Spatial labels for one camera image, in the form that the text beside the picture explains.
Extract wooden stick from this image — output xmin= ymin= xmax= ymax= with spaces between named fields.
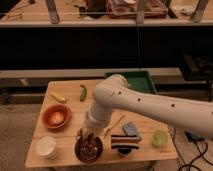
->
xmin=104 ymin=115 xmax=125 ymax=137

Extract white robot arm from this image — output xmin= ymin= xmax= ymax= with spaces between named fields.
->
xmin=82 ymin=74 xmax=213 ymax=139

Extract black floor cable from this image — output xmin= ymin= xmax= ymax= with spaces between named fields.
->
xmin=169 ymin=127 xmax=213 ymax=171

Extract dark purple grapes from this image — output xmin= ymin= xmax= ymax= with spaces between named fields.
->
xmin=80 ymin=139 xmax=98 ymax=156

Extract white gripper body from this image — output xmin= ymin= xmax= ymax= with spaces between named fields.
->
xmin=82 ymin=113 xmax=109 ymax=140

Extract green small cup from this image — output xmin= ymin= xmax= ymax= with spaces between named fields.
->
xmin=151 ymin=130 xmax=168 ymax=148

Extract purple bowl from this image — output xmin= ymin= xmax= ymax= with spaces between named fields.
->
xmin=75 ymin=136 xmax=103 ymax=163

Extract orange item in bowl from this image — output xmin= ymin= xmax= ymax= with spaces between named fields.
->
xmin=51 ymin=112 xmax=63 ymax=124

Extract yellow banana toy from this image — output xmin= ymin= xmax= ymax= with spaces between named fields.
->
xmin=51 ymin=93 xmax=67 ymax=103

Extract striped cloth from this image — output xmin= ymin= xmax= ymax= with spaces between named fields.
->
xmin=111 ymin=135 xmax=140 ymax=149

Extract white paper cup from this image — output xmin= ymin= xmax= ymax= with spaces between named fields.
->
xmin=36 ymin=136 xmax=56 ymax=159

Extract wooden shelf with clutter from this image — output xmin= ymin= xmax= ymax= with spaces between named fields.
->
xmin=0 ymin=0 xmax=213 ymax=28

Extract green plastic tray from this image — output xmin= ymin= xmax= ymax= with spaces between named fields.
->
xmin=104 ymin=70 xmax=158 ymax=96

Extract orange bowl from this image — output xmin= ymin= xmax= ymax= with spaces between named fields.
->
xmin=42 ymin=104 xmax=71 ymax=129

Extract black box on floor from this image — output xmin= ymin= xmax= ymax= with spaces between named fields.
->
xmin=185 ymin=132 xmax=204 ymax=142

